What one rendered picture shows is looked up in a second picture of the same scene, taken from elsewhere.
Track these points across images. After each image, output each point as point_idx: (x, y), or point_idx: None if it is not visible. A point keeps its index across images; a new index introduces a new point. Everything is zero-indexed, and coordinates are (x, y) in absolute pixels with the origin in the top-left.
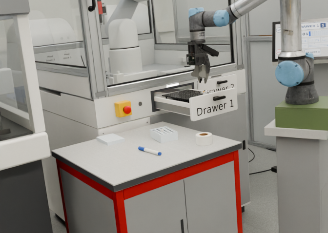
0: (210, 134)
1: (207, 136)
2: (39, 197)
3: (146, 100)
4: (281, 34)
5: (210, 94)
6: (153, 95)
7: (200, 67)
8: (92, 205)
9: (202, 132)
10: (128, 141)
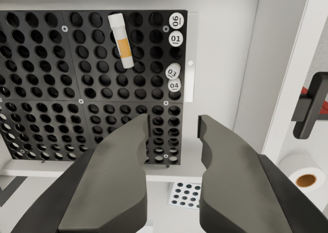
0: (323, 176)
1: (321, 184)
2: None
3: (30, 193)
4: None
5: (281, 144)
6: (11, 184)
7: (143, 214)
8: None
9: (297, 175)
10: (156, 217)
